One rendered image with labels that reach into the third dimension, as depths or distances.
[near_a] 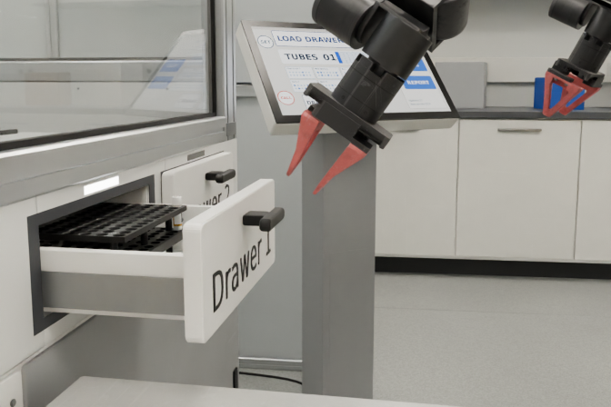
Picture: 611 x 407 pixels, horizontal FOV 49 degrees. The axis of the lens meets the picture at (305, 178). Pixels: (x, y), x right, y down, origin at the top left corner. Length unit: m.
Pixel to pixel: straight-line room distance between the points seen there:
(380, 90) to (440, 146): 2.96
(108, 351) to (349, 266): 1.03
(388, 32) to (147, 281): 0.34
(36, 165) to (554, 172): 3.29
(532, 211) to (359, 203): 2.12
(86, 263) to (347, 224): 1.15
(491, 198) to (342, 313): 2.05
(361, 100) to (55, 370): 0.41
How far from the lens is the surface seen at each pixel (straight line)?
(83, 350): 0.78
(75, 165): 0.74
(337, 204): 1.71
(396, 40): 0.70
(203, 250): 0.60
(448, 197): 3.70
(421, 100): 1.74
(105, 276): 0.66
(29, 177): 0.67
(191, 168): 1.00
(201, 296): 0.61
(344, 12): 0.73
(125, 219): 0.77
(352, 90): 0.70
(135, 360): 0.91
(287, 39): 1.68
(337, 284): 1.76
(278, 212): 0.73
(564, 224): 3.82
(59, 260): 0.68
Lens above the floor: 1.05
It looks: 8 degrees down
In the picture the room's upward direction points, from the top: straight up
